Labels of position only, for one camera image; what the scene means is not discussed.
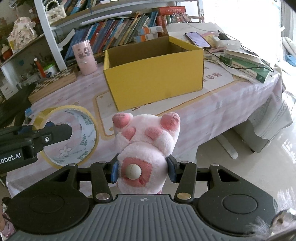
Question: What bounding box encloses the yellow tape roll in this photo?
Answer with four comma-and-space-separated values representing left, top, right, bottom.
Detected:
33, 105, 99, 169

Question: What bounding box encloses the pink plush pig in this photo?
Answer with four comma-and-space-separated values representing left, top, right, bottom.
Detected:
112, 113, 181, 195

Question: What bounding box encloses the blue binder clip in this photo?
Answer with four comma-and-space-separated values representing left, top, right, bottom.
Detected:
25, 108, 32, 117

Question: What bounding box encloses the black Yamaha keyboard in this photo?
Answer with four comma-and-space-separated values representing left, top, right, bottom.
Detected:
0, 83, 36, 128

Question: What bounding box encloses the wooden chessboard box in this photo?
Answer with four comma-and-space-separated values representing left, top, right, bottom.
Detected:
28, 69, 77, 104

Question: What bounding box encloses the white green lidded jar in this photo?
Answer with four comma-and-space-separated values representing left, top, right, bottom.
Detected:
44, 63, 58, 78

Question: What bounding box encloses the pink cylindrical container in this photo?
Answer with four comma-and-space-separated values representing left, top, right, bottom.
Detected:
72, 40, 97, 75

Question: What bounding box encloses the yellow cardboard box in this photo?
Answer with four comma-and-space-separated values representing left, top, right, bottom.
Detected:
104, 36, 204, 111

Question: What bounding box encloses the white bookshelf unit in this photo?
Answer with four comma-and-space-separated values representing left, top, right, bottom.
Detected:
0, 0, 202, 77

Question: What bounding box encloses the row of books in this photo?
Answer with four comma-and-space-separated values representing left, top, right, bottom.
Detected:
64, 6, 186, 61

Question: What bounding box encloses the green book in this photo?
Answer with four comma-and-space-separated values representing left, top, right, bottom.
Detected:
219, 56, 271, 83

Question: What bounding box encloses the stack of papers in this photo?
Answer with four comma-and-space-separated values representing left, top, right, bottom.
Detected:
166, 22, 273, 72

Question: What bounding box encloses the smartphone with lit screen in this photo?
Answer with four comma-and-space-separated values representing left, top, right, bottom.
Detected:
185, 32, 211, 49

